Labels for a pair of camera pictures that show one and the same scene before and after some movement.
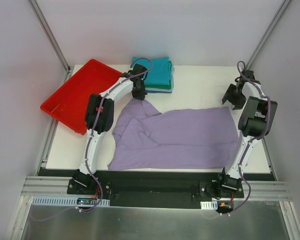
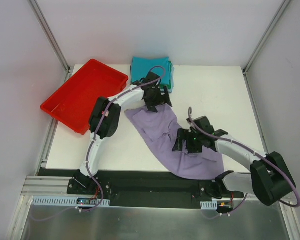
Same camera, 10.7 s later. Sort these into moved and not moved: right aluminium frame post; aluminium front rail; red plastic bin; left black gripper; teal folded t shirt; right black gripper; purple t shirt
Moved: right black gripper; left black gripper; purple t shirt
Not moved: teal folded t shirt; right aluminium frame post; aluminium front rail; red plastic bin
